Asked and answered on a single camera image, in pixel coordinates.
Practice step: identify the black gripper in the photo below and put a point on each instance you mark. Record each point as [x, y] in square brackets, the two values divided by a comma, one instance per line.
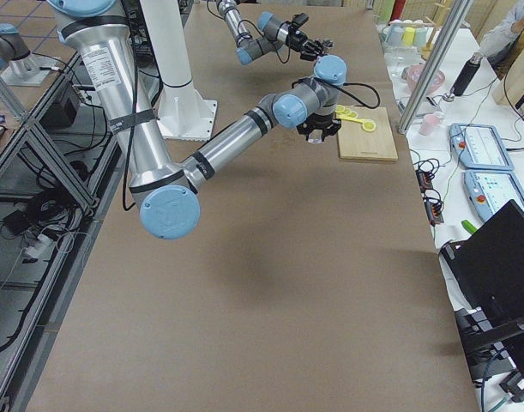
[297, 42]
[322, 120]

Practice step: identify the steel jigger measuring cup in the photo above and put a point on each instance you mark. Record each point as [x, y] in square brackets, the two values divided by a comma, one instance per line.
[326, 45]

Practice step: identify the clear glass shaker cup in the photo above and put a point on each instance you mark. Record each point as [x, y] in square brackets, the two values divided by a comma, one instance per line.
[316, 137]

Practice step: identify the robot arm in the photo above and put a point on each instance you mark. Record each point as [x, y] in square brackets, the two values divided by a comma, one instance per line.
[270, 35]
[171, 148]

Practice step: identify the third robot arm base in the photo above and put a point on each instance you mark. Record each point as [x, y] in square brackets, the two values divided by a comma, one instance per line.
[18, 66]

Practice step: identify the yellow plastic cup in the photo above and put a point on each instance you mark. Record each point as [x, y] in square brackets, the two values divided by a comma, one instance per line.
[408, 36]

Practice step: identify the pink plastic cup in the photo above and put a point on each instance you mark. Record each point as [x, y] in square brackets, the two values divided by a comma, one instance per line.
[429, 122]

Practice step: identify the yellow plastic spoon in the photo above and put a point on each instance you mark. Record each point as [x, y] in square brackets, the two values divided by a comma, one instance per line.
[355, 120]

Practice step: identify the bamboo cutting board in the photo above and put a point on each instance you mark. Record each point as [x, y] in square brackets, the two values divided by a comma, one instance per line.
[355, 144]

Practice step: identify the lemon slice on spoon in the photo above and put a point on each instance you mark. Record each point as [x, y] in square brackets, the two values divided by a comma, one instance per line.
[368, 126]

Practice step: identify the black water bottle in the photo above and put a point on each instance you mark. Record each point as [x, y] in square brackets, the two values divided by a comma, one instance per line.
[467, 73]

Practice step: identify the upper blue teach pendant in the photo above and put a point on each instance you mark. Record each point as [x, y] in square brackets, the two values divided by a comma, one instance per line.
[479, 146]

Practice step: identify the blue teach pendant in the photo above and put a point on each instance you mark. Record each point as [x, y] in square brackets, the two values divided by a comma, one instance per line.
[479, 146]
[489, 190]

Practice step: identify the lower blue teach pendant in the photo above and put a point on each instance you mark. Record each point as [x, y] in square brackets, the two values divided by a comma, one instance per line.
[489, 190]

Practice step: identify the person in white shirt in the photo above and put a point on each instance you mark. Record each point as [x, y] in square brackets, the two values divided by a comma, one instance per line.
[504, 43]

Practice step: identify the black laptop monitor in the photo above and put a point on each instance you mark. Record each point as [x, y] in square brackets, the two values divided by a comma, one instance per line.
[489, 268]

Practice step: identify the black power adapter box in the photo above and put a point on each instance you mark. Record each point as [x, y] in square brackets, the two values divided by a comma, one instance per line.
[62, 111]

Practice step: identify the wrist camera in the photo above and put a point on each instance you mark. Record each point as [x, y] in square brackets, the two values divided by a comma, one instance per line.
[299, 20]

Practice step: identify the aluminium frame post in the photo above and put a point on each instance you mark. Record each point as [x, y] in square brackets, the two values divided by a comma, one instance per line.
[446, 34]

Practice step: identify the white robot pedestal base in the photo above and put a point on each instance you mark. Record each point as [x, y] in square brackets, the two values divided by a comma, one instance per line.
[182, 112]

